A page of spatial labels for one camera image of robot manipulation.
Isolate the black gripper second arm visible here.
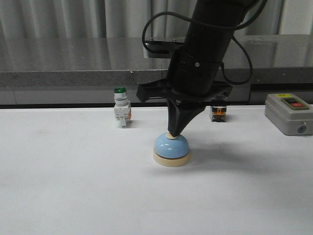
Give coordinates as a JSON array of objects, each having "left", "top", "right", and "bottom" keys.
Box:
[{"left": 136, "top": 47, "right": 232, "bottom": 137}]

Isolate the blue dome call bell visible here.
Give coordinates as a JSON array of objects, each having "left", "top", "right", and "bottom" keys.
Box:
[{"left": 153, "top": 133, "right": 191, "bottom": 167}]

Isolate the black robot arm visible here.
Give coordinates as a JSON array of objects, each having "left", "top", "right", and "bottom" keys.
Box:
[{"left": 136, "top": 0, "right": 257, "bottom": 137}]

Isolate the grey stone counter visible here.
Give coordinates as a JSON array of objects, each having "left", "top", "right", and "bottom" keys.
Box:
[{"left": 0, "top": 35, "right": 313, "bottom": 107}]

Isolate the grey curtain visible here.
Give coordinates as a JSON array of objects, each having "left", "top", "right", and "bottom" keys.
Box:
[{"left": 0, "top": 0, "right": 313, "bottom": 39}]

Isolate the black selector switch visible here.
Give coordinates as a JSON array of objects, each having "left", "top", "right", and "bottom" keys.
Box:
[{"left": 210, "top": 94, "right": 227, "bottom": 122}]

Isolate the green pushbutton switch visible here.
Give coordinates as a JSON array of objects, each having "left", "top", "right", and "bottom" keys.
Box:
[{"left": 113, "top": 87, "right": 132, "bottom": 128}]

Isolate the wrist camera mount plate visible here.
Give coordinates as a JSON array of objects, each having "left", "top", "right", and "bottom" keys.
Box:
[{"left": 143, "top": 39, "right": 184, "bottom": 59}]

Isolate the grey on-off switch box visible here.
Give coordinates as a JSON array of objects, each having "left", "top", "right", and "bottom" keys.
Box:
[{"left": 265, "top": 93, "right": 313, "bottom": 136}]

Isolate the black cable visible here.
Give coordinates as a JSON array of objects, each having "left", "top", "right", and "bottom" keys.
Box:
[{"left": 141, "top": 0, "right": 268, "bottom": 86}]

